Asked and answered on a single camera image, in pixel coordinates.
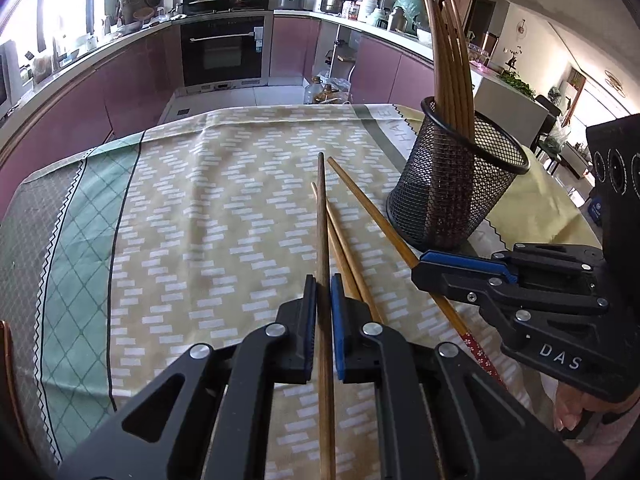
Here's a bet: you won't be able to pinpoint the kitchen window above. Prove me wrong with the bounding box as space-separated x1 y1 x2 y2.
0 0 96 56

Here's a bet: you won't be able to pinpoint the person's right hand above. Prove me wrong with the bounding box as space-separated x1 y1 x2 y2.
552 382 640 438

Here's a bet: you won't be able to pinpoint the black integrated stove with oven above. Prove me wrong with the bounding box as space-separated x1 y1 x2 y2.
180 0 276 92

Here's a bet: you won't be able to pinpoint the green vegetables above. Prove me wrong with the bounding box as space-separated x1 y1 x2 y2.
500 71 536 98

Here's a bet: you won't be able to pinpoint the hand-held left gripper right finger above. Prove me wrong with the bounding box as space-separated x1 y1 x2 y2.
330 274 586 480

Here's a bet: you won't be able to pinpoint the patterned tablecloth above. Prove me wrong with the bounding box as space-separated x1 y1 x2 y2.
0 104 606 480

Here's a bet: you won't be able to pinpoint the plastic bags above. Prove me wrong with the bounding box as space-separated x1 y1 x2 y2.
320 77 353 106

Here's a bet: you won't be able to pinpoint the white microwave oven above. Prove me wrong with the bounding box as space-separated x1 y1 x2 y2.
0 40 16 116

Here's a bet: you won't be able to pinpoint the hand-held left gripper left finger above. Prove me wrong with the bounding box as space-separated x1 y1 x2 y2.
57 275 318 480

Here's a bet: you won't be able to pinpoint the black mesh holder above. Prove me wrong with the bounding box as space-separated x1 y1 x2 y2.
386 96 531 252

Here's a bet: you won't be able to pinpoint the pink kitchen base cabinets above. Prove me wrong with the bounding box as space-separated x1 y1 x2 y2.
270 12 548 146
0 25 183 221

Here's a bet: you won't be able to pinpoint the black dining chair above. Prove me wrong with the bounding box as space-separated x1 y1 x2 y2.
530 95 563 161

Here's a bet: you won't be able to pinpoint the cooking oil bottle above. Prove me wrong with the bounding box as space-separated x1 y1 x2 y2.
304 77 326 106

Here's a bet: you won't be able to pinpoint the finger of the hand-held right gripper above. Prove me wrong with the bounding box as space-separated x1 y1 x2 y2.
419 244 608 283
411 262 613 317

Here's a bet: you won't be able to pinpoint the dark brown chopstick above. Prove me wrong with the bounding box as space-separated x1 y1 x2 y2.
316 152 337 480
422 0 453 128

